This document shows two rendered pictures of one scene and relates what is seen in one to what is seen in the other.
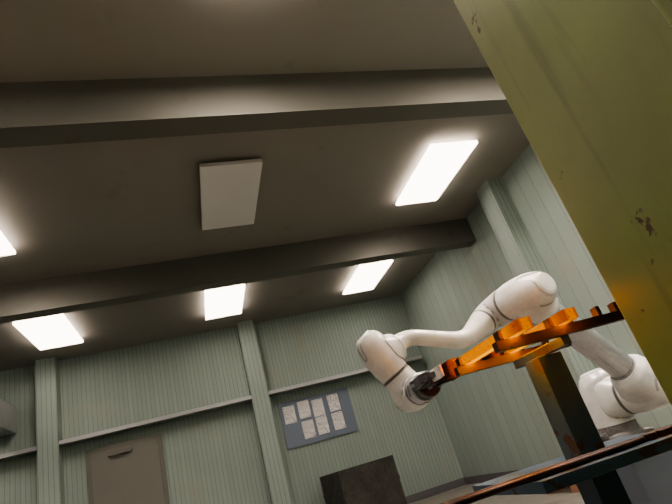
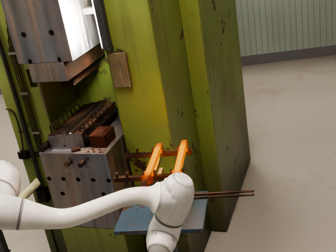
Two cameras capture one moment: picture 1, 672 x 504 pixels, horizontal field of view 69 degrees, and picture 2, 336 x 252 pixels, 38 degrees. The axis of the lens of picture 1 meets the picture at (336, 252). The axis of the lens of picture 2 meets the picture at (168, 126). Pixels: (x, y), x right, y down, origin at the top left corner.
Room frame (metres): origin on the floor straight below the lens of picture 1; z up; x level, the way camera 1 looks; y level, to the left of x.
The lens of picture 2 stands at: (2.79, 0.63, 1.94)
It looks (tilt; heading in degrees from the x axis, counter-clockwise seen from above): 24 degrees down; 209
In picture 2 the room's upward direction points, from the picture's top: 9 degrees counter-clockwise
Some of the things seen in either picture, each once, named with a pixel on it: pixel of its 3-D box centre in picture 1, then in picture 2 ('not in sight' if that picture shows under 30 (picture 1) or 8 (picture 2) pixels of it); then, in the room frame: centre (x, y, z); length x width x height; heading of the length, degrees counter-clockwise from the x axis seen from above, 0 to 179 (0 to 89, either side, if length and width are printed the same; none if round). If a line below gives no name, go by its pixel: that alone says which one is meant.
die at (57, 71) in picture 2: not in sight; (68, 58); (0.85, -0.94, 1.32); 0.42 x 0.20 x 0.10; 7
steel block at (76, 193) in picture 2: not in sight; (104, 164); (0.83, -0.89, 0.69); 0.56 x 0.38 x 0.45; 7
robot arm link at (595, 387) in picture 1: (604, 396); not in sight; (2.19, -0.88, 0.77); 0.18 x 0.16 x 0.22; 35
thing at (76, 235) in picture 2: not in sight; (119, 231); (0.83, -0.89, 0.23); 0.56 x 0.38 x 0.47; 7
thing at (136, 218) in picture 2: (588, 460); (163, 212); (1.15, -0.37, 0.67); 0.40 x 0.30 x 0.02; 106
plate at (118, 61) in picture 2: not in sight; (120, 69); (0.89, -0.62, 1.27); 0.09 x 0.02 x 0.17; 97
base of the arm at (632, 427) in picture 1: (615, 432); not in sight; (2.19, -0.85, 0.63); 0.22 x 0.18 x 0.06; 110
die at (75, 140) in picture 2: not in sight; (84, 122); (0.85, -0.94, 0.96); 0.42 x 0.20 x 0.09; 7
